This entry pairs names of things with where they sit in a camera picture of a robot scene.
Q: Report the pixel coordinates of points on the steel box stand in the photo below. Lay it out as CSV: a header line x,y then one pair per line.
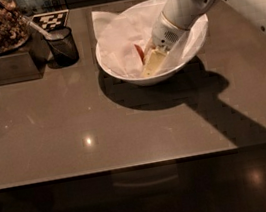
x,y
25,63

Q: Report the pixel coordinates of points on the dark red apple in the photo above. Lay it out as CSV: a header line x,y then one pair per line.
x,y
139,52

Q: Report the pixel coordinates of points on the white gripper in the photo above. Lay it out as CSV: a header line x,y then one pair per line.
x,y
165,35

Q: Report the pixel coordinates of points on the white paper napkin liner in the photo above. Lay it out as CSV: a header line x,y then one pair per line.
x,y
118,36

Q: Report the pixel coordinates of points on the white stirrer sticks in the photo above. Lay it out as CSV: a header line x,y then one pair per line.
x,y
35,26

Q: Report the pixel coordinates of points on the black mesh cup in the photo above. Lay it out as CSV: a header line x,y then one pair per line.
x,y
62,46

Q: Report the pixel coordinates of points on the black white marker tag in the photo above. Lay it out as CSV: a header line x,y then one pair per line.
x,y
52,20

